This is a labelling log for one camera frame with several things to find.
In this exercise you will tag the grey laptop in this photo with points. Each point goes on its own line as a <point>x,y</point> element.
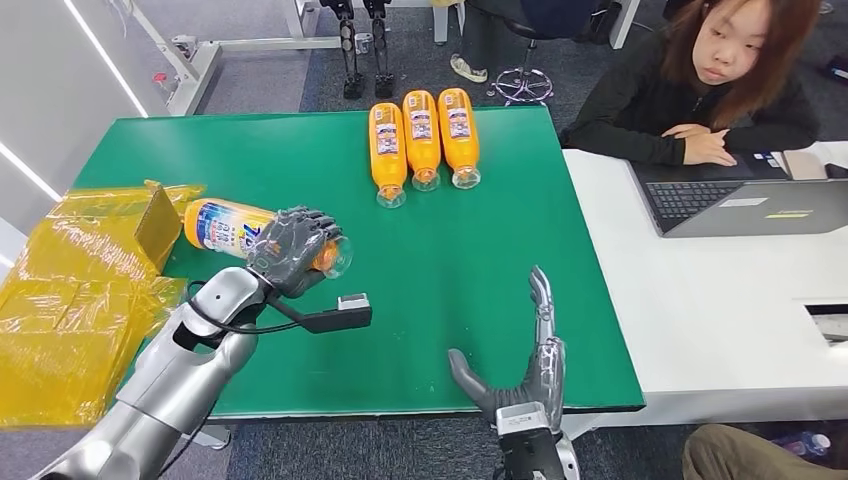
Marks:
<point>696,197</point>

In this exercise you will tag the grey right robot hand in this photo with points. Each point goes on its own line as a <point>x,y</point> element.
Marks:
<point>540,378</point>

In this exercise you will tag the black office chair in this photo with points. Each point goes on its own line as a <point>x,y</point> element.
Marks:
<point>563,18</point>

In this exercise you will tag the yellow film-wrapped cardboard box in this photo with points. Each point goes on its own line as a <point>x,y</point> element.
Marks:
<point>79,298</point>

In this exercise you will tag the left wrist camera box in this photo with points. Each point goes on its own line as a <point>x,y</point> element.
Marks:
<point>331,321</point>

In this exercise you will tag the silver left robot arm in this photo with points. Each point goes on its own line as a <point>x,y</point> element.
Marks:
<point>172,384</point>

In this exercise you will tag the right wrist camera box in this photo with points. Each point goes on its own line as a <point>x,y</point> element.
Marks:
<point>523,430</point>

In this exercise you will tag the person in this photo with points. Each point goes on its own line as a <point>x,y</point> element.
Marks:
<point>480,36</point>
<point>636,106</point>

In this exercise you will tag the clear water bottle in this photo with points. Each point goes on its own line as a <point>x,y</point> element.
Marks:
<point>805,444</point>

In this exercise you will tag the chrome chair base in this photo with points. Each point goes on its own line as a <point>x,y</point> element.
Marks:
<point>522,85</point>

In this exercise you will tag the person's knee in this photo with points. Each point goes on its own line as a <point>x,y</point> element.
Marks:
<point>742,457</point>

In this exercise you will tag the white desk frame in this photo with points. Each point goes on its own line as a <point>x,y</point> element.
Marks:
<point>199,66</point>

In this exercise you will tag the person's left hand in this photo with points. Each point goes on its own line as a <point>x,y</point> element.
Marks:
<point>684,131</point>

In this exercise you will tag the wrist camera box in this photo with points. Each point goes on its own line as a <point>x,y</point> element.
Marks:
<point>331,321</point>
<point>523,430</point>

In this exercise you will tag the orange detergent bottle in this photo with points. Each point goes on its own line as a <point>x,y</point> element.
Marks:
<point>421,146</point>
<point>218,228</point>
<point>458,142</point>
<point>387,159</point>

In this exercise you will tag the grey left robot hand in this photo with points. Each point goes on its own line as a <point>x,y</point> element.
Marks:
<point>291,255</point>

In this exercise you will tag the black robot leg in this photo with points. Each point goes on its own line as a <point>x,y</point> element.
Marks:
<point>349,60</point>
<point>381,60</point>

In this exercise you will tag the person's right hand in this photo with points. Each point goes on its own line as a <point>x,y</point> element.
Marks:
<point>710,149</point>

